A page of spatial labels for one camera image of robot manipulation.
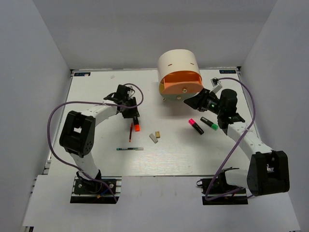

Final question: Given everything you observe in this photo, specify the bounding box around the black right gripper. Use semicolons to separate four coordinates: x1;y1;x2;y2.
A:
184;88;225;116

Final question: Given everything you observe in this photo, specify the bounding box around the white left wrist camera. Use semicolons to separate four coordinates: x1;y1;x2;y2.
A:
127;85;135;97

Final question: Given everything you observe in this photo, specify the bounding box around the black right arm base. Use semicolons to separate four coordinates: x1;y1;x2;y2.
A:
196;178;248;205

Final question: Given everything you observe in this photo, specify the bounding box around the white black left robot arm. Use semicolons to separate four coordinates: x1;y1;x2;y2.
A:
59;83;143;193

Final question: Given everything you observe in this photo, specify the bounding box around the orange black highlighter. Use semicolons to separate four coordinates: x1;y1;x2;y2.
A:
133;116;140;132

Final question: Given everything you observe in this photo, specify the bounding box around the grey white eraser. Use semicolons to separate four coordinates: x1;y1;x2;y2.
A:
149;133;158;144

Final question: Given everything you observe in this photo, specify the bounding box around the green gel pen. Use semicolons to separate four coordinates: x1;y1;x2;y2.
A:
116;147;144;151

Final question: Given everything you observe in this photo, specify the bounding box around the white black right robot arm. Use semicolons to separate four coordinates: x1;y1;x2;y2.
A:
184;89;290;196

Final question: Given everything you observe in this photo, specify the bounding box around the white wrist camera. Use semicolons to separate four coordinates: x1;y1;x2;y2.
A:
127;85;135;97
211;78;222;94

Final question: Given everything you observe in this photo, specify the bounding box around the pink black highlighter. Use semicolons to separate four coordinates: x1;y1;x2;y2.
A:
188;118;204;135

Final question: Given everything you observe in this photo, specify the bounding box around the yellow drawer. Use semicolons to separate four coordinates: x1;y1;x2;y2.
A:
158;83;165;94

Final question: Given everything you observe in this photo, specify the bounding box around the blue corner label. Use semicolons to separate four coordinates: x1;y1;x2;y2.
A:
74;72;91;76
219;70;237;74

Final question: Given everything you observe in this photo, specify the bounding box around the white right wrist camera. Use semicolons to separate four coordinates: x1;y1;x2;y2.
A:
211;78;222;94

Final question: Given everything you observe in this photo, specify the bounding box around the blue left corner label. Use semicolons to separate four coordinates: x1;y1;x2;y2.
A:
74;72;91;76

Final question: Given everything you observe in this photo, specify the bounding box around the cream round drawer cabinet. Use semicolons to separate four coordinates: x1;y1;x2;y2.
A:
157;49;203;103

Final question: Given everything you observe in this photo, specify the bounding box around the green black highlighter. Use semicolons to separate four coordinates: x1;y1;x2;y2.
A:
200;117;219;131

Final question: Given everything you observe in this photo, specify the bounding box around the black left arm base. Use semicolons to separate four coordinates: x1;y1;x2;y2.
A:
70;176;122;204

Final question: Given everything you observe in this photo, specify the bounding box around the grey bottom drawer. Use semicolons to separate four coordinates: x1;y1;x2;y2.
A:
161;92;195;101

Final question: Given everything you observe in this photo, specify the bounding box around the blue right corner label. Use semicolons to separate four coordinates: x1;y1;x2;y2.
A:
219;70;237;74

